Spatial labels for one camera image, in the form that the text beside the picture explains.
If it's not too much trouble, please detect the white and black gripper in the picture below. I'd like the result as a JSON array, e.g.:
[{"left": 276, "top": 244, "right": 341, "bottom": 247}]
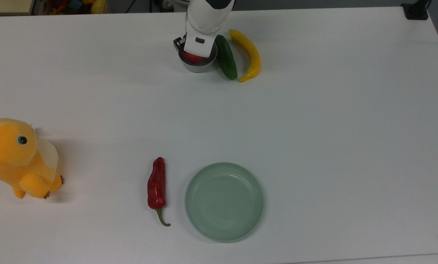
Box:
[{"left": 173, "top": 31, "right": 220, "bottom": 58}]

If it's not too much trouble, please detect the red apple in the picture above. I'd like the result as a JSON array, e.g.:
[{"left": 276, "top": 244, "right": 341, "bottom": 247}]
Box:
[{"left": 182, "top": 51, "right": 205, "bottom": 65}]

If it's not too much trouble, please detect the small metal bowl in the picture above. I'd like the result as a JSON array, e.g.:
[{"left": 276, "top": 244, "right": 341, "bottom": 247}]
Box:
[{"left": 178, "top": 35, "right": 218, "bottom": 73}]

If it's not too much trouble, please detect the green cucumber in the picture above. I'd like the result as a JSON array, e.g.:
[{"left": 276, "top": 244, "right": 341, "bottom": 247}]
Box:
[{"left": 214, "top": 34, "right": 238, "bottom": 80}]

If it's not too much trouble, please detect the yellow banana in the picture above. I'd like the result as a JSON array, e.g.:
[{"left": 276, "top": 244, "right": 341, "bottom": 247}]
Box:
[{"left": 228, "top": 29, "right": 262, "bottom": 83}]

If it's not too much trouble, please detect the red chili pepper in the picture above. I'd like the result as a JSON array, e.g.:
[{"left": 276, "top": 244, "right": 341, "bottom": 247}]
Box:
[{"left": 147, "top": 157, "right": 171, "bottom": 227}]

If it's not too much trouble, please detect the pale green plate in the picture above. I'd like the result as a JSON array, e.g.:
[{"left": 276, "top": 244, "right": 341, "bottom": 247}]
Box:
[{"left": 184, "top": 162, "right": 264, "bottom": 243}]

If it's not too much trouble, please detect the wooden box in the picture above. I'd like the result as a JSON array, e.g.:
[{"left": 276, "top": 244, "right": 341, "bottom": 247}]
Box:
[{"left": 0, "top": 0, "right": 35, "bottom": 16}]

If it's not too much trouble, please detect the orange plush dinosaur toy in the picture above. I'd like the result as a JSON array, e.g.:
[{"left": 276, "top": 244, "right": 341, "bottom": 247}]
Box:
[{"left": 0, "top": 118, "right": 64, "bottom": 199}]

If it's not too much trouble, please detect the black stand base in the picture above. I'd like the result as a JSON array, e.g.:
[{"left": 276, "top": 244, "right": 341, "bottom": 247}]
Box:
[{"left": 401, "top": 0, "right": 430, "bottom": 21}]

